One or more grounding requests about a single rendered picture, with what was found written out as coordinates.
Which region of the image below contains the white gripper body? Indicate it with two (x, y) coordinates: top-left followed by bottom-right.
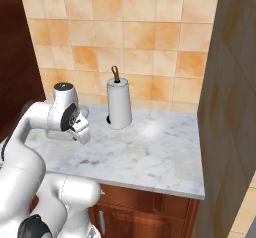
(67, 116), (92, 146)

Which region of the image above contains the wood cabinet door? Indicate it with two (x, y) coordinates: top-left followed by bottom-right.
(87, 204), (195, 238)

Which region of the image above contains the white paper towel roll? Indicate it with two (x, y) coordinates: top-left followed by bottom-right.
(106, 77), (134, 131)

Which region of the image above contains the brown paper towel holder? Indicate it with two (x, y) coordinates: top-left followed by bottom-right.
(105, 65), (122, 125)

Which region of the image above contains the wood drawer front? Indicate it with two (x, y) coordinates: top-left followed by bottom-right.
(98, 183), (201, 220)

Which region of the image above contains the tall brown wood panel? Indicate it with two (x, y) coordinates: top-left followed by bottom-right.
(191, 0), (256, 238)

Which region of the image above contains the silver cabinet door handle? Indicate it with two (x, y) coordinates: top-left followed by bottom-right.
(98, 210), (107, 236)

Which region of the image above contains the dark wood wall cabinet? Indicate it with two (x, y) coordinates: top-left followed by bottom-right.
(0, 0), (47, 144)

